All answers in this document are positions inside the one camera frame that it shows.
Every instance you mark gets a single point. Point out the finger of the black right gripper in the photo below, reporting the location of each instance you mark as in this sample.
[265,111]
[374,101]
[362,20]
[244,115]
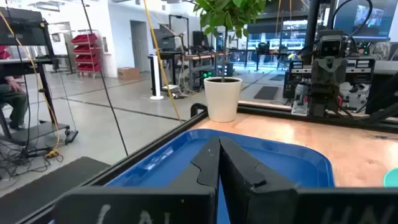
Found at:
[332,104]
[317,104]

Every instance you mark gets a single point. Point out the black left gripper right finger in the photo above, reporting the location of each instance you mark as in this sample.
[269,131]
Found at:
[264,205]

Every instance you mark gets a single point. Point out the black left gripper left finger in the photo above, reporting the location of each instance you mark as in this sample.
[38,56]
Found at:
[140,205]

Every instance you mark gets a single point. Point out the blue plastic tray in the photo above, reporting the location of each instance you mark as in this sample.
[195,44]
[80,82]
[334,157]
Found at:
[289,165]

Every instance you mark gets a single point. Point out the teal plastic plate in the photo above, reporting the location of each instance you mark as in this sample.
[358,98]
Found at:
[392,179]

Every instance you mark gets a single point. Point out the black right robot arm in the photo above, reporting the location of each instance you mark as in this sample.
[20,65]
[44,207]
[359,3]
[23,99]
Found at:
[381,93]

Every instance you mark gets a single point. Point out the small black floor mat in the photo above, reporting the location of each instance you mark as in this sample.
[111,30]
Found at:
[266,92]

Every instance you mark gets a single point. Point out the large display screen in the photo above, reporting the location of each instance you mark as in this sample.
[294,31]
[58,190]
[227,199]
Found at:
[370,18]

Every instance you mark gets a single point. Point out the white plant pot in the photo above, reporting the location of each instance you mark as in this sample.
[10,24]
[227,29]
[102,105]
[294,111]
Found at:
[222,99]

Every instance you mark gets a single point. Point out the large black floor mat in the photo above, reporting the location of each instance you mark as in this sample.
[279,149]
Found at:
[46,186]

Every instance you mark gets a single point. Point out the green leafy small tree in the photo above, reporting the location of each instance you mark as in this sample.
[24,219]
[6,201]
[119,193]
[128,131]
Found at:
[228,15]

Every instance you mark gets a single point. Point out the wooden top workbench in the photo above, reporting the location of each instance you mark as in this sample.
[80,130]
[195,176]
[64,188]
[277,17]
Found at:
[202,62]

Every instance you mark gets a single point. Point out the brown cardboard box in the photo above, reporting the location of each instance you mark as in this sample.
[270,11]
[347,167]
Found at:
[128,73]

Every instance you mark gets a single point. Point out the person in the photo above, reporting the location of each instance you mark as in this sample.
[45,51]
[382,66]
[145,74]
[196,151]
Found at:
[15,102]

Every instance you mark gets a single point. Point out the white rack with red bins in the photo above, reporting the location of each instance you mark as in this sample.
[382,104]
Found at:
[85,53]

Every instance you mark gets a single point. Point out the black equipment cart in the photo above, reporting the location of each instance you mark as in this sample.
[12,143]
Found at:
[21,28]

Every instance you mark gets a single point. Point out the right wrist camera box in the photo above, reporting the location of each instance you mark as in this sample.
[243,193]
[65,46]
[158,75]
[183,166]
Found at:
[330,45]

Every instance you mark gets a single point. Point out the black aluminium table frame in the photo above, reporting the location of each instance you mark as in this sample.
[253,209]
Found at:
[273,111]

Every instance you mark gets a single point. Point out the white pedestal stand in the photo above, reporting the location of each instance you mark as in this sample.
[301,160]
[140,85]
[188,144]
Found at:
[156,77]

